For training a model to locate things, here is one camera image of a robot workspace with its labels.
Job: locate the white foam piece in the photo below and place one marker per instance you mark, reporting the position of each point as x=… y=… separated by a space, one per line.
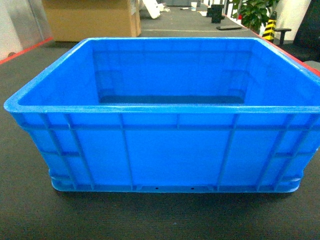
x=153 y=7

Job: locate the flat black device on floor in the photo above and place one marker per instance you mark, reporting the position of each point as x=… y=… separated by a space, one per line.
x=228 y=27

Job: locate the black office chair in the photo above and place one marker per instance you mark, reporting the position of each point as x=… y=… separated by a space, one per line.
x=306 y=43

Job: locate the large cardboard box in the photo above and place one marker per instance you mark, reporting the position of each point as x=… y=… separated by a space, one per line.
x=76 y=20

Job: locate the large blue plastic crate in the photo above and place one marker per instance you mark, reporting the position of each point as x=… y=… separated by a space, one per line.
x=173 y=115

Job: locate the white paper cup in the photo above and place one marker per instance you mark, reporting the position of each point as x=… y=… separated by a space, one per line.
x=193 y=6

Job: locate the green potted plant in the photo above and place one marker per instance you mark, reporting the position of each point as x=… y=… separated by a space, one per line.
x=254 y=13

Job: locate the black block stack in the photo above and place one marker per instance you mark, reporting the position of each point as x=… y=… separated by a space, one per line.
x=215 y=12

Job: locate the yellow black striped bollard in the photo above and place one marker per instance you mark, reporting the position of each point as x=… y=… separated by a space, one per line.
x=269 y=32

